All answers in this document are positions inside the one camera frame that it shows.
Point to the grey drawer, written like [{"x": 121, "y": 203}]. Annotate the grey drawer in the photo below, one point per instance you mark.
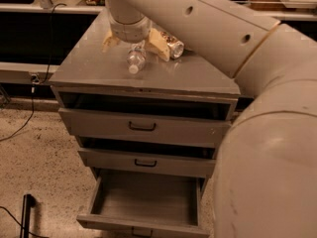
[
  {"x": 147, "y": 163},
  {"x": 144, "y": 128},
  {"x": 145, "y": 205}
]

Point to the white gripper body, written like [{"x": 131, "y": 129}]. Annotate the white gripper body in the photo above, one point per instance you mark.
[{"x": 130, "y": 33}]

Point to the grey top drawer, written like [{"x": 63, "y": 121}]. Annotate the grey top drawer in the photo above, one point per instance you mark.
[{"x": 144, "y": 128}]

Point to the grey drawer cabinet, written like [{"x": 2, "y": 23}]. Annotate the grey drawer cabinet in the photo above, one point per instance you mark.
[{"x": 188, "y": 87}]

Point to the brown soda can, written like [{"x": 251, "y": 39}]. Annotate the brown soda can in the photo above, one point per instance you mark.
[{"x": 176, "y": 47}]

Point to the grey bottom drawer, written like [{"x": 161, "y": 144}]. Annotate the grey bottom drawer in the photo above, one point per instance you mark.
[{"x": 145, "y": 205}]

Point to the clear plastic water bottle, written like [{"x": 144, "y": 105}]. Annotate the clear plastic water bottle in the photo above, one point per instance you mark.
[{"x": 136, "y": 59}]

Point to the black floor post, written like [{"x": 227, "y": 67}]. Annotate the black floor post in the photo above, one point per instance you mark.
[{"x": 28, "y": 203}]

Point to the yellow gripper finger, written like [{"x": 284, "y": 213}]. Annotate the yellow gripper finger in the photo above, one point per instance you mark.
[
  {"x": 110, "y": 41},
  {"x": 156, "y": 44}
]

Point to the grey middle drawer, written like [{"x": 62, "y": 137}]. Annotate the grey middle drawer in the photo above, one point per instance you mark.
[{"x": 147, "y": 163}]

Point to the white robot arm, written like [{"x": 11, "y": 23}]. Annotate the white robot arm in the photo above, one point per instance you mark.
[{"x": 265, "y": 180}]

